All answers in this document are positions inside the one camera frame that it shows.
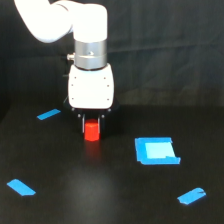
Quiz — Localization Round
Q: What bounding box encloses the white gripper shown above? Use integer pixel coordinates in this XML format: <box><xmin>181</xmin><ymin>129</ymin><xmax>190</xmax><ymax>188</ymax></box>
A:
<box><xmin>63</xmin><ymin>64</ymin><xmax>119</xmax><ymax>139</ymax></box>

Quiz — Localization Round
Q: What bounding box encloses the red hexagonal block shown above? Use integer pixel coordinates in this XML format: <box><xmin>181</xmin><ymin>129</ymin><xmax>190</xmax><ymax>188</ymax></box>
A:
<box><xmin>84</xmin><ymin>122</ymin><xmax>99</xmax><ymax>141</ymax></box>

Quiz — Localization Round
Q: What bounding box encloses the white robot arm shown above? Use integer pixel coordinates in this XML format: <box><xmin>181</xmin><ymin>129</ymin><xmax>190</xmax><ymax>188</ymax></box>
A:
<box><xmin>14</xmin><ymin>0</ymin><xmax>114</xmax><ymax>141</ymax></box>

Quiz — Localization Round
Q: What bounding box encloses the blue tape strip back left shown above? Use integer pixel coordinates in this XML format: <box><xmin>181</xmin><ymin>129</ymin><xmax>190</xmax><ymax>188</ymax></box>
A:
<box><xmin>37</xmin><ymin>109</ymin><xmax>61</xmax><ymax>120</ymax></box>

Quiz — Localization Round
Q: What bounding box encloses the blue tape strip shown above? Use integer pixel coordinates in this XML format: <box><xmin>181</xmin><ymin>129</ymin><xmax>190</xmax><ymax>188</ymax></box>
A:
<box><xmin>37</xmin><ymin>109</ymin><xmax>61</xmax><ymax>120</ymax></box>
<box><xmin>7</xmin><ymin>179</ymin><xmax>35</xmax><ymax>196</ymax></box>
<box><xmin>177</xmin><ymin>187</ymin><xmax>206</xmax><ymax>205</ymax></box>

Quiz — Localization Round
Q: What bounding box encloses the blue tape square marker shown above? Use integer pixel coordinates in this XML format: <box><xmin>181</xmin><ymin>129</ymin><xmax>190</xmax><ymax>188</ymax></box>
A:
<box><xmin>135</xmin><ymin>137</ymin><xmax>181</xmax><ymax>165</ymax></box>

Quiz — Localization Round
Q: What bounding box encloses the black backdrop curtain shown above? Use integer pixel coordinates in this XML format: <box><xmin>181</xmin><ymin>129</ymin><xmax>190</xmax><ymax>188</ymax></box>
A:
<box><xmin>0</xmin><ymin>0</ymin><xmax>224</xmax><ymax>106</ymax></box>

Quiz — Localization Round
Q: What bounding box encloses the blue tape strip front left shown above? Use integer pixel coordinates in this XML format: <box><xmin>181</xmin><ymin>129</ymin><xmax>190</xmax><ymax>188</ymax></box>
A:
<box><xmin>7</xmin><ymin>179</ymin><xmax>35</xmax><ymax>196</ymax></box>

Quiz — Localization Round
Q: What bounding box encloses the blue tape strip front right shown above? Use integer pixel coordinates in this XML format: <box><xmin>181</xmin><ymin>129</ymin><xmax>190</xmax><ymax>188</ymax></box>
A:
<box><xmin>177</xmin><ymin>187</ymin><xmax>206</xmax><ymax>205</ymax></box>

